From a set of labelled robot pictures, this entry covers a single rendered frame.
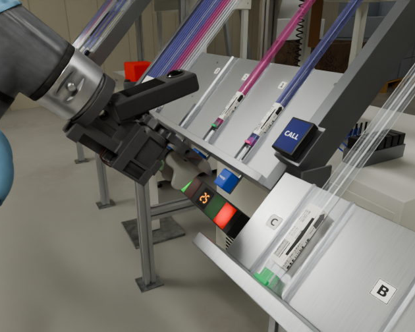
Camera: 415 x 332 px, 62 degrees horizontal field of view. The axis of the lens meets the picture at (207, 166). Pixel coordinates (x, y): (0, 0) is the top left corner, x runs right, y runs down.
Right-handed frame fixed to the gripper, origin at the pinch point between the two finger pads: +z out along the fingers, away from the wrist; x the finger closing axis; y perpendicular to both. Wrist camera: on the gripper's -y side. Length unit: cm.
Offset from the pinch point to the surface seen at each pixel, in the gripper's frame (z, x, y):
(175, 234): 70, -86, 33
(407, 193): 36.6, 8.1, -19.0
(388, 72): 8.9, 10.0, -26.5
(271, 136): 4.8, 2.2, -9.5
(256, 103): 4.8, -6.2, -14.1
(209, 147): 2.6, -6.5, -2.8
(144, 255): 44, -60, 39
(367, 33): 308, -312, -291
